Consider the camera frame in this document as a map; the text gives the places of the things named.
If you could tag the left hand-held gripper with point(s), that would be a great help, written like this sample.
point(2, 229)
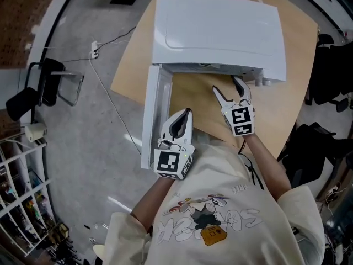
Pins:
point(168, 161)

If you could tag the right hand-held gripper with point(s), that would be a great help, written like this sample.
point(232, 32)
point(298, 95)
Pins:
point(241, 117)

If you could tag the white appliance with door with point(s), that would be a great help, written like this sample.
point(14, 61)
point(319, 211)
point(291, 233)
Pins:
point(215, 29)

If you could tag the person's left forearm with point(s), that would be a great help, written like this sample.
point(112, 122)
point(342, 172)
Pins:
point(154, 200)

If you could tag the person's right forearm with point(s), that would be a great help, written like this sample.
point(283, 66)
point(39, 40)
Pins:
point(264, 164)

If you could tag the black office chair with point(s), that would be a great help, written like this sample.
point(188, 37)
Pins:
point(328, 73)
point(306, 150)

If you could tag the cream printed shirt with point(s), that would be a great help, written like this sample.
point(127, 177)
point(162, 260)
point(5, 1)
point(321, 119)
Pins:
point(220, 230)

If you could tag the white power strip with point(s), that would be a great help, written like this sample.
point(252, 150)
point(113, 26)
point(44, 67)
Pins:
point(94, 50)

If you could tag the small white box appliance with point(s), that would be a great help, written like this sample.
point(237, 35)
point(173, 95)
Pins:
point(36, 132)

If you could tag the black folding chair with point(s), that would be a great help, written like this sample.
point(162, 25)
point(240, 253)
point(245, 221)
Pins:
point(41, 87)

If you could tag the white shelf rack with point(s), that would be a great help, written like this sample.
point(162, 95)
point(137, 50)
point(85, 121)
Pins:
point(24, 192)

